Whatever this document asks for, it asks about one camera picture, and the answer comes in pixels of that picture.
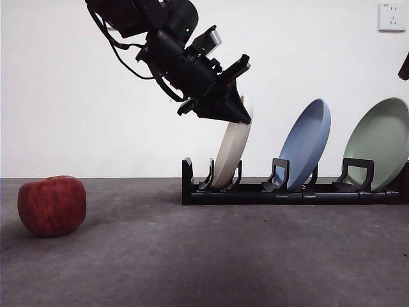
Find pale yellow plate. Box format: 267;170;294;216
211;95;255;193

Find red apple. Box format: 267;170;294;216
17;175;88;238

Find green plate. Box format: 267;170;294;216
343;97;409;193

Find blue plate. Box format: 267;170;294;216
279;98;332;192

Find black plate rack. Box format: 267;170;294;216
181;157;409;206

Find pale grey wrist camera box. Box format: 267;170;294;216
190;26;222;57

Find white wall socket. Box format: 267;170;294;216
378;3;406;33

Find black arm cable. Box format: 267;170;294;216
85;1;155;81

